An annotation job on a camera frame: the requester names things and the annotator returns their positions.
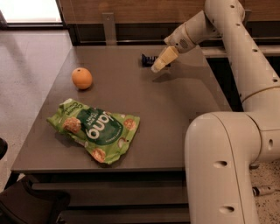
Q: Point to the black chair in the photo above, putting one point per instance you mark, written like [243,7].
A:
[19,204]

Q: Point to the grey drawer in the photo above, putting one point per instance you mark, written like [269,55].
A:
[129,193]
[131,215]

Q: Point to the grey upper drawer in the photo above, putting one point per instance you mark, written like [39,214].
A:
[129,193]

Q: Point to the metal rail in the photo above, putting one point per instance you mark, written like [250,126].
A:
[126,42]

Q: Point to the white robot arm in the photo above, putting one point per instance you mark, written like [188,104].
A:
[221,146]

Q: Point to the blue rxbar blueberry bar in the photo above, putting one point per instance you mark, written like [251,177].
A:
[148,61]

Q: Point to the orange fruit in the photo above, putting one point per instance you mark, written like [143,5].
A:
[82,78]

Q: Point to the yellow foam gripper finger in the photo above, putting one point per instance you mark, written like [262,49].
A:
[168,55]

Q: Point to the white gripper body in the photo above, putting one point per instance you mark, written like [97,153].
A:
[178,39]

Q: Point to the left metal wall bracket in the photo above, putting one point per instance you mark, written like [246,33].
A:
[109,28]

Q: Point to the green rice chip bag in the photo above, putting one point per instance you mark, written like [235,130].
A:
[106,136]

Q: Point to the grey lower drawer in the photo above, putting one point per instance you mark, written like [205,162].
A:
[131,215]

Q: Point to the white power strip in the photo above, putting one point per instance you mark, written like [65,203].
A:
[263,190]

